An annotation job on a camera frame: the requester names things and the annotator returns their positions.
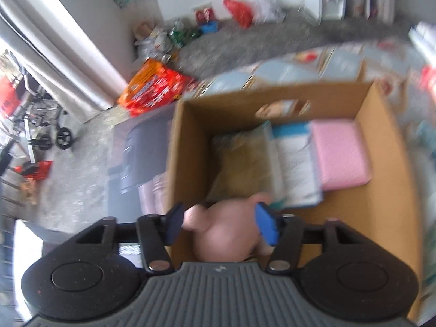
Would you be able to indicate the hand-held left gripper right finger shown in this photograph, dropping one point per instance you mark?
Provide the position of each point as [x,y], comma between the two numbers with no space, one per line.
[267,224]

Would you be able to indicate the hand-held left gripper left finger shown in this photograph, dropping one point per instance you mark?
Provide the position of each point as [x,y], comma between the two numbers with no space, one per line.
[175,221]

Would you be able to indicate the pink plush toy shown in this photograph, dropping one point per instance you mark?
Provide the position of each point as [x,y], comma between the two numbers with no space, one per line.
[224,231]

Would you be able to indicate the white blue tissue pack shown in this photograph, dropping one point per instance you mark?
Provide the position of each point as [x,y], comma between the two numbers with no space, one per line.
[293,170]

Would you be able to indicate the cardboard box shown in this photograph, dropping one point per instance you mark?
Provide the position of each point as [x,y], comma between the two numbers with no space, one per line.
[238,98]

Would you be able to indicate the brown soft pack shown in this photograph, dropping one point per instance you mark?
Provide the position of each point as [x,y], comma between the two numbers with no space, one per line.
[242,167]

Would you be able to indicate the pink soft pack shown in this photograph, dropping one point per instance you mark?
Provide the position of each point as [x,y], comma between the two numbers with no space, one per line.
[340,153]

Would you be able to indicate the orange white striped cloth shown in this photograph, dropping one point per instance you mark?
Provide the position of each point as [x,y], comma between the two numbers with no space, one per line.
[153,194]

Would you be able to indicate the dark grey bag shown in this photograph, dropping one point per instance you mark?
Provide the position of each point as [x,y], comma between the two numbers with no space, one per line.
[146,150]

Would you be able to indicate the orange snack bag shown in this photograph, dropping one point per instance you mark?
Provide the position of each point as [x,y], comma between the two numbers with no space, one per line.
[153,85]

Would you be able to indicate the small red bag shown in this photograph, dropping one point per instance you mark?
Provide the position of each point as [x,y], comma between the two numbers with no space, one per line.
[34,169]

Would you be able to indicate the folded stroller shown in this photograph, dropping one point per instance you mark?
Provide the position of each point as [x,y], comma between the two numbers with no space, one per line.
[37,109]

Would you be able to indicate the pile of plastic bags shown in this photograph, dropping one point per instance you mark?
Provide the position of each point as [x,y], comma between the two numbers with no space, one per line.
[150,41]

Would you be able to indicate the green packets pile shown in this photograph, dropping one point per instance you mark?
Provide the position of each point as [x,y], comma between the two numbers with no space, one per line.
[180,35]

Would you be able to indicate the blue container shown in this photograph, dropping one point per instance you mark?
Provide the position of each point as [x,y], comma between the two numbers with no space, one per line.
[208,28]

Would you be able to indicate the red white packet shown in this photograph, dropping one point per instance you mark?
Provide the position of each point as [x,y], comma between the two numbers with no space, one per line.
[204,14]

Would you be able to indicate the red plastic bag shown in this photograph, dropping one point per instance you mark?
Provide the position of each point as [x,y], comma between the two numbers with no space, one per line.
[240,12]

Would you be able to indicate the clear plastic bag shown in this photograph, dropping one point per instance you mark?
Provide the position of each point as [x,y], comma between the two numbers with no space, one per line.
[269,8]

